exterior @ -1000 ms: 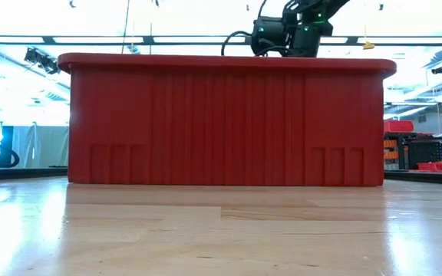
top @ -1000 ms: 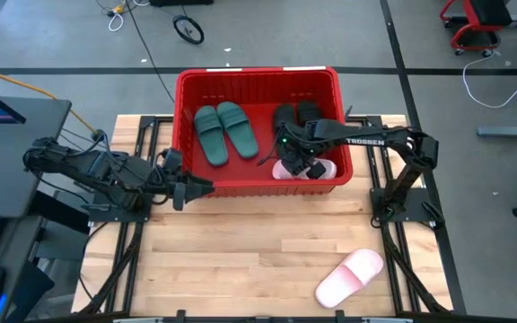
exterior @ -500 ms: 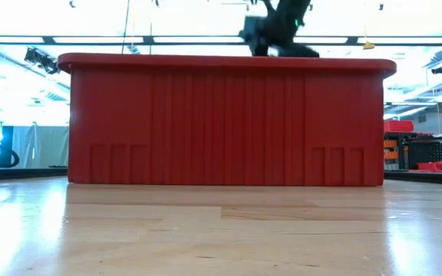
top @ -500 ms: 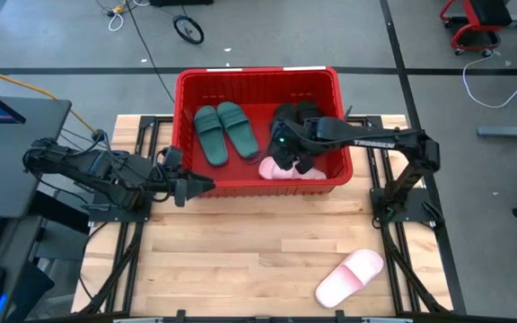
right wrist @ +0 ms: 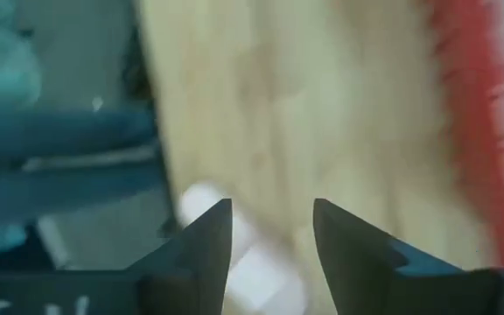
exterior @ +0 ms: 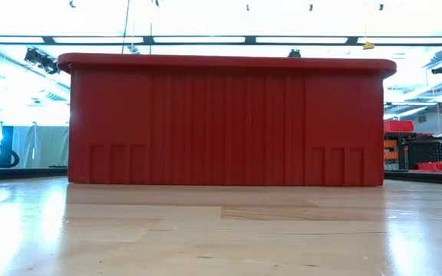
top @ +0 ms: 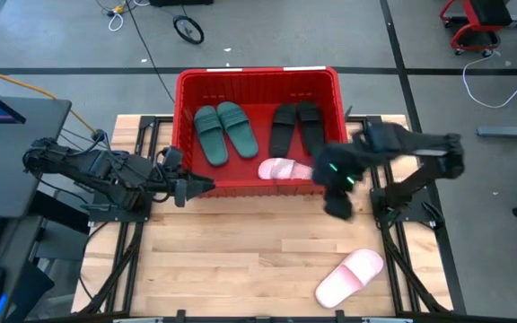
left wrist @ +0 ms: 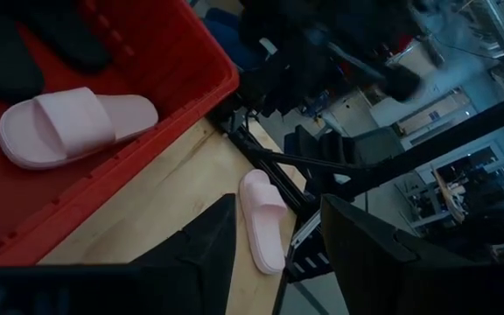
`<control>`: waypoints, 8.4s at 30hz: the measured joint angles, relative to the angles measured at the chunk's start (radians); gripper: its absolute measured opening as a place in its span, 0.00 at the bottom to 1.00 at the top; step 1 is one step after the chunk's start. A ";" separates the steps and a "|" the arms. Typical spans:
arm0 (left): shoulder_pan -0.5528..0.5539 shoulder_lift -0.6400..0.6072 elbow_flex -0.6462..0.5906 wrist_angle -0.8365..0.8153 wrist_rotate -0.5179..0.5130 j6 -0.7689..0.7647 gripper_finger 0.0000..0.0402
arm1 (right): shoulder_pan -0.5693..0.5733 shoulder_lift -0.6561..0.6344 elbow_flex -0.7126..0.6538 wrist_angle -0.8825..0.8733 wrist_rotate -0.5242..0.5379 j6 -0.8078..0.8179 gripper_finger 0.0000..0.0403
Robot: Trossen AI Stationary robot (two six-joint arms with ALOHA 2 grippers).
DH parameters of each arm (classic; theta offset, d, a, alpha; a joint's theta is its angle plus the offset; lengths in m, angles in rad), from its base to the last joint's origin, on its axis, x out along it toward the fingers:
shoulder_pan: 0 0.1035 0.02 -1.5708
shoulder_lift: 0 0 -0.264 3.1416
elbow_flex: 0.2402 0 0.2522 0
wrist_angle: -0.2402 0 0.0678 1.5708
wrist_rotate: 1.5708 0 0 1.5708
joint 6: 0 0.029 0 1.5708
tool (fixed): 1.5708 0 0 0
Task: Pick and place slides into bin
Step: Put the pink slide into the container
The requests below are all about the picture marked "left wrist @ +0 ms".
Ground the black aluminium frame bar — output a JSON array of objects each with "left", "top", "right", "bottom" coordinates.
[{"left": 334, "top": 88, "right": 504, "bottom": 200}]

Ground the pink rubber slide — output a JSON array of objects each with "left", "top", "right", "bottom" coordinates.
[
  {"left": 0, "top": 86, "right": 160, "bottom": 171},
  {"left": 238, "top": 168, "right": 289, "bottom": 276}
]

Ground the red plastic bin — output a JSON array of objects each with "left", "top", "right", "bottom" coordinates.
[{"left": 0, "top": 0, "right": 241, "bottom": 268}]

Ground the black table frame extrusion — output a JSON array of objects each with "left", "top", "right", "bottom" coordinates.
[{"left": 210, "top": 104, "right": 336, "bottom": 284}]

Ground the black rubber slide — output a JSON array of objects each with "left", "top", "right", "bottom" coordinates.
[
  {"left": 0, "top": 12, "right": 46, "bottom": 105},
  {"left": 26, "top": 0, "right": 114, "bottom": 74}
]

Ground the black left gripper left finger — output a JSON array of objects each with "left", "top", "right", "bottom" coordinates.
[{"left": 131, "top": 193, "right": 238, "bottom": 315}]

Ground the blue chair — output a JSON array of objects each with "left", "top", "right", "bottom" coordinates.
[{"left": 202, "top": 6, "right": 257, "bottom": 71}]

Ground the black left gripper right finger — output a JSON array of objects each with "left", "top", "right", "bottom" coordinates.
[{"left": 319, "top": 193, "right": 504, "bottom": 315}]

